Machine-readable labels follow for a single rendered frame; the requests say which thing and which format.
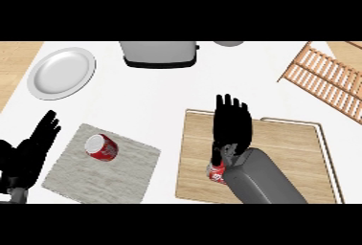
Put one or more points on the red can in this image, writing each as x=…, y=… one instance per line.
x=103, y=147
x=217, y=173

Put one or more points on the grey round object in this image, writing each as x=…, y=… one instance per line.
x=230, y=43

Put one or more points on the wooden slatted tiered shelf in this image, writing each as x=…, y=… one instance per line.
x=330, y=79

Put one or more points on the grey cloth placemat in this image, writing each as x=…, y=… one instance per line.
x=101, y=169

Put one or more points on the light wooden tray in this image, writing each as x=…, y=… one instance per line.
x=283, y=159

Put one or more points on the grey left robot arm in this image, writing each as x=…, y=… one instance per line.
x=14, y=195

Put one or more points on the white round plate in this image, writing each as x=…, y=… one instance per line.
x=61, y=73

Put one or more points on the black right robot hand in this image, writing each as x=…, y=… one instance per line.
x=233, y=127

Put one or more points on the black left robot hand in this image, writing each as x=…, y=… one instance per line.
x=30, y=150

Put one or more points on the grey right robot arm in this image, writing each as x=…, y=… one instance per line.
x=259, y=178

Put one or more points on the grey toaster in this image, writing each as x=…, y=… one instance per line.
x=159, y=53

